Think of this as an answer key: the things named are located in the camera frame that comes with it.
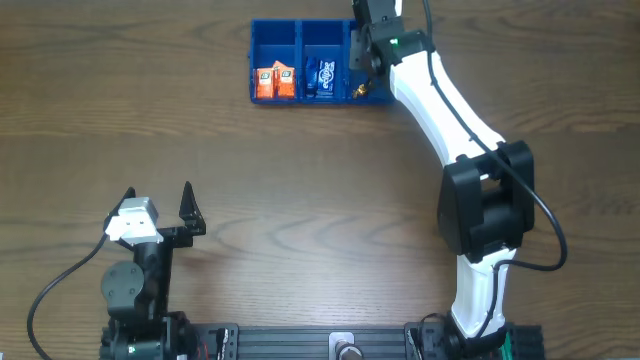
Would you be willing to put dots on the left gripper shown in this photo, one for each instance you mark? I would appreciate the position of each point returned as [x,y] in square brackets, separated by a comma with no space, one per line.
[175,237]

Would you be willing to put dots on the gold candy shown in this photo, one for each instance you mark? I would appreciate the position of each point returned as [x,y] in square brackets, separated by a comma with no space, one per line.
[360,91]

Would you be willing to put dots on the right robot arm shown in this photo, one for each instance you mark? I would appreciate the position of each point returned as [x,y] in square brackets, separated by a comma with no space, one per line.
[430,100]

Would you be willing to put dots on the blue tray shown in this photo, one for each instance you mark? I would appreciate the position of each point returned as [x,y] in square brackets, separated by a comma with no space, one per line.
[272,45]

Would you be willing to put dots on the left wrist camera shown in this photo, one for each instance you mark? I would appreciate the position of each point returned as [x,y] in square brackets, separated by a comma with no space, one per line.
[132,220]

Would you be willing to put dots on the mounting rail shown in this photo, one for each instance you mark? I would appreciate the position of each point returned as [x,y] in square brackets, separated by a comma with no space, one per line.
[290,342]

